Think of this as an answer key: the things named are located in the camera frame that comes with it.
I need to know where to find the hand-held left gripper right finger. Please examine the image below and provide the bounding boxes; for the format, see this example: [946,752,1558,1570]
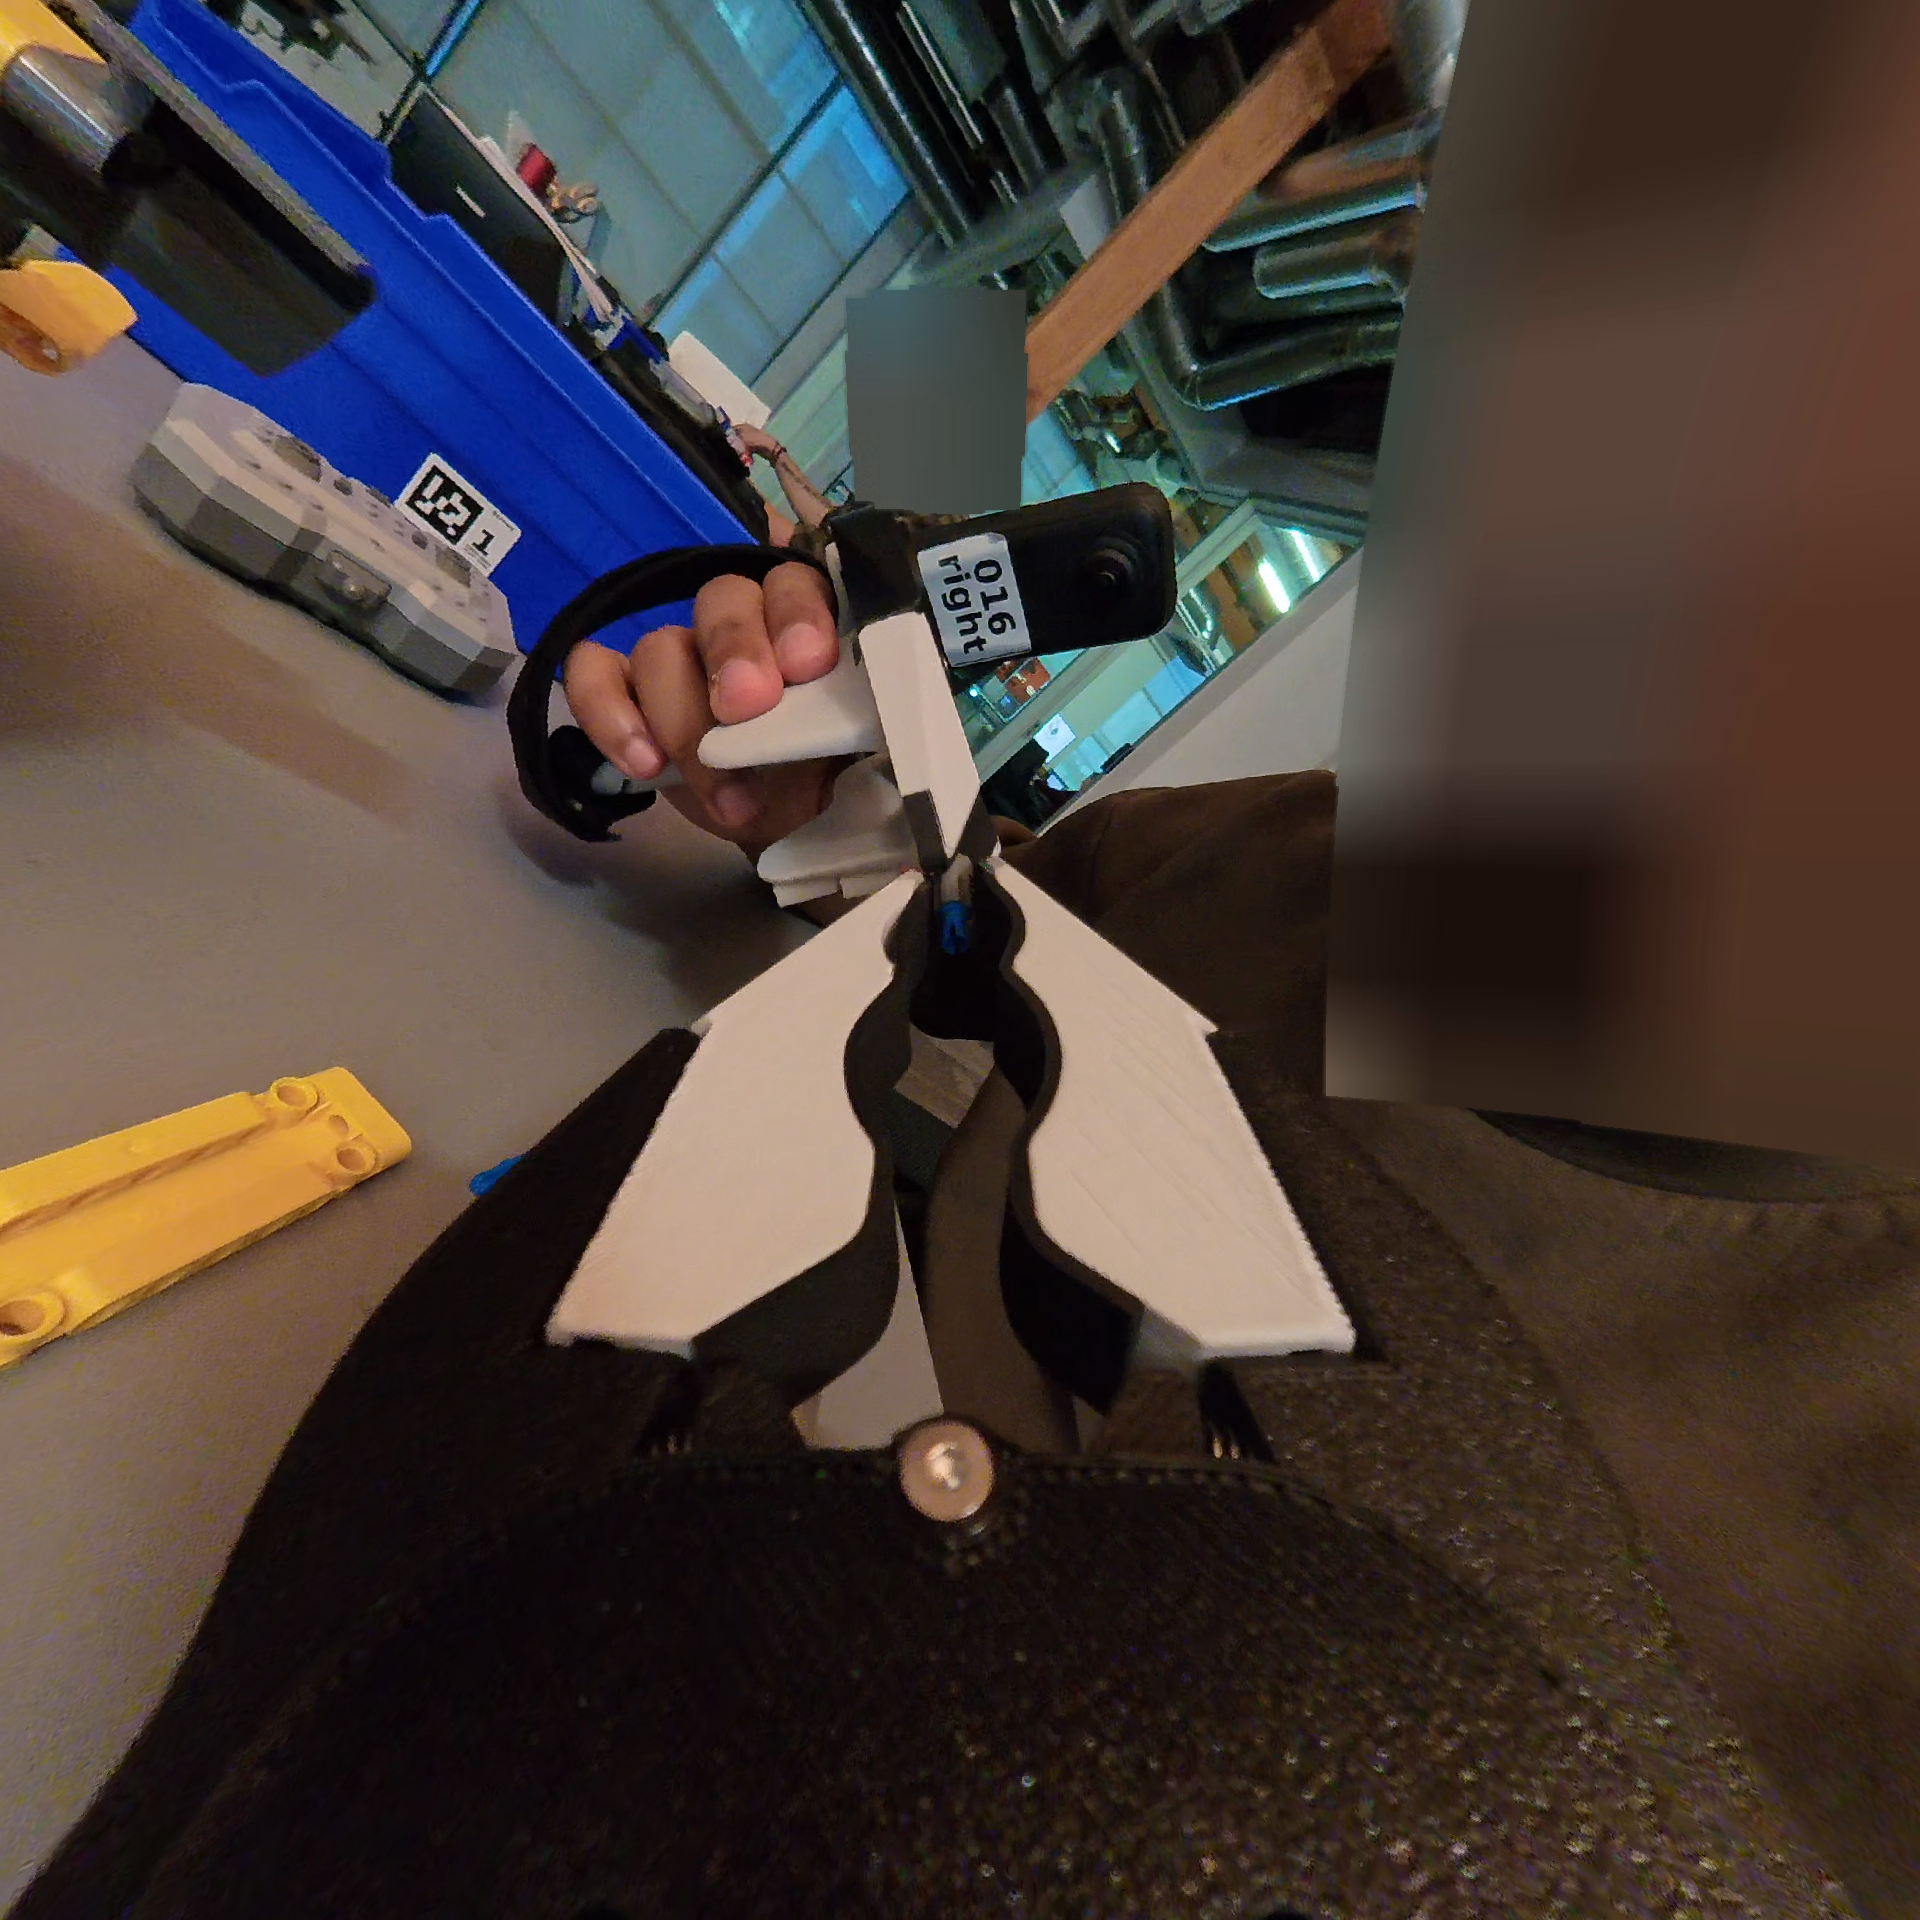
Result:
[960,866,1355,1414]

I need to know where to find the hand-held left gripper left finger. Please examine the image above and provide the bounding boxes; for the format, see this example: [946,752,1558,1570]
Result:
[547,873,924,1404]

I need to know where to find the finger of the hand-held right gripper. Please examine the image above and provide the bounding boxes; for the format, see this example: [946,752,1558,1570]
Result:
[858,610,1003,881]

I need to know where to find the person's right forearm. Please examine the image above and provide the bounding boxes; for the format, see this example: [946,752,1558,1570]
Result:
[984,769,1339,1104]

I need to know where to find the person's right hand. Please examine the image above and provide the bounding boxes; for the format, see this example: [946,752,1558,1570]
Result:
[560,576,882,858]

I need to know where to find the silver ventilation ducts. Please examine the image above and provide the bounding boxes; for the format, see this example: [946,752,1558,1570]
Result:
[810,0,1432,500]

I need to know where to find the black and white marker tag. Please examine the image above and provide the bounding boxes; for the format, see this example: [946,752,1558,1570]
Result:
[395,451,523,569]

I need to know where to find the yellow panel with grey pins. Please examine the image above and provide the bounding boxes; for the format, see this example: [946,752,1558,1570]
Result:
[0,1066,414,1372]

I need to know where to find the blue plastic bin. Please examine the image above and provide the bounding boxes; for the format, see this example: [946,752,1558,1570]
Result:
[113,0,769,604]

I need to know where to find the grey toy control hub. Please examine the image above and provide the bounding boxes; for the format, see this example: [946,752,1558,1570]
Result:
[129,382,522,702]

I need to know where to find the black monitor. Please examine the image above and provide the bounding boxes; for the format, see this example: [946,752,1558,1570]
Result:
[385,89,581,327]

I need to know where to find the yellow and grey toy vehicle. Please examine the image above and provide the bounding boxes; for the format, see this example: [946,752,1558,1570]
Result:
[0,0,377,377]

